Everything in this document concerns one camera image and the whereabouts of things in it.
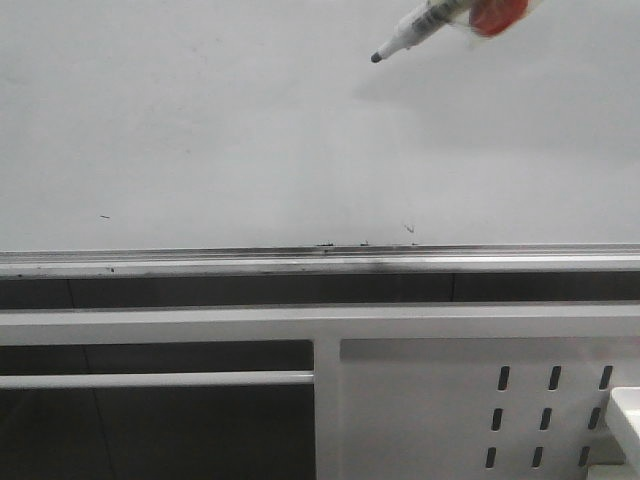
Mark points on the white whiteboard marker pen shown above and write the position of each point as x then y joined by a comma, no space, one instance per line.
421,23

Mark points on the red round magnet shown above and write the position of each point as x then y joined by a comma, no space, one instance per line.
489,18

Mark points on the white whiteboard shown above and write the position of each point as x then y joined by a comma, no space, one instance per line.
233,137

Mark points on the white plastic bin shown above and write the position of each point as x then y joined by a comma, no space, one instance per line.
625,425

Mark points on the white metal rack frame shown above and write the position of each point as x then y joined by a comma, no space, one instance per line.
353,392

